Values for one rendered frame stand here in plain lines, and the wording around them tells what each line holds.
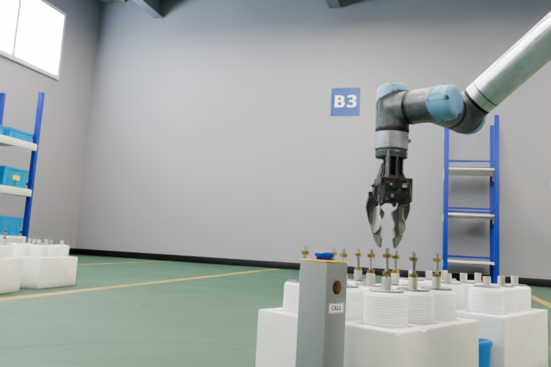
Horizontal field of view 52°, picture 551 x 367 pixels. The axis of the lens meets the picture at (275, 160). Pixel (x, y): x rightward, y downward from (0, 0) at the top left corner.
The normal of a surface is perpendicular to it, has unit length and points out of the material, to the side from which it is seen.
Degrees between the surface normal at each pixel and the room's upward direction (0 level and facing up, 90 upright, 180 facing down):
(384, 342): 90
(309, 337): 90
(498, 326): 90
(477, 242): 90
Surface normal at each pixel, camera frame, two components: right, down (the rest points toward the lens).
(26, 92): 0.96, 0.01
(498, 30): -0.27, -0.15
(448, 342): 0.74, -0.06
